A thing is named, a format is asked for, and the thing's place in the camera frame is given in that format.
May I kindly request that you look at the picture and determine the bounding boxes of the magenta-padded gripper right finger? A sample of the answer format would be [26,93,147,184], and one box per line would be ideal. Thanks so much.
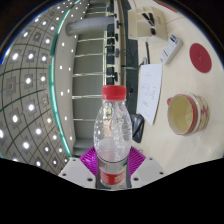
[126,146,167,189]

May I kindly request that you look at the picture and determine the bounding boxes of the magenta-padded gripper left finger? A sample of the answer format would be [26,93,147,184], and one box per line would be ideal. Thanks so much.
[58,146,100,189]

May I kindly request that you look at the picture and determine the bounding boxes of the clear red-capped water bottle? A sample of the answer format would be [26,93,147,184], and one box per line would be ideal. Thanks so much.
[93,84,133,190]

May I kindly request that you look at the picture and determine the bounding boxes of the black conference microphone console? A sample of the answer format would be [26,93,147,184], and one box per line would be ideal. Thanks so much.
[130,113,146,144]

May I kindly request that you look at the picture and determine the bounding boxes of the red cream patterned mug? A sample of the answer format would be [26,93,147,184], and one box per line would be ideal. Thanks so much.
[166,93,210,136]

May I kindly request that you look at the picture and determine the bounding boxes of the ceiling lights group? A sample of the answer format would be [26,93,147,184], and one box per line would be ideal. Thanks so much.
[0,0,84,168]

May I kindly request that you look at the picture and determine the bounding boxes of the white printed paper sheet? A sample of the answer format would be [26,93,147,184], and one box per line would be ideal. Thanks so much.
[136,62,164,126]

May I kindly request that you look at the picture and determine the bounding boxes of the long curved conference desk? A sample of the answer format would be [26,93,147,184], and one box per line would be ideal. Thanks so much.
[113,0,139,114]

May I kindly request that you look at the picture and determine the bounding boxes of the white remote control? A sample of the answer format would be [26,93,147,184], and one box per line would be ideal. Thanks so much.
[159,33,184,65]

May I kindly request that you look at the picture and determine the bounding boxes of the black office chairs group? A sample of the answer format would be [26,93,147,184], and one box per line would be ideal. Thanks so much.
[105,0,120,84]

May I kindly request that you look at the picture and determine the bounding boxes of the grey round column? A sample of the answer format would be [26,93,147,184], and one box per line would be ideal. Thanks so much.
[65,16,116,37]

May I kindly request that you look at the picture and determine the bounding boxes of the black marker pen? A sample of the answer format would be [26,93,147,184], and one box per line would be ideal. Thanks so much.
[141,12,158,36]

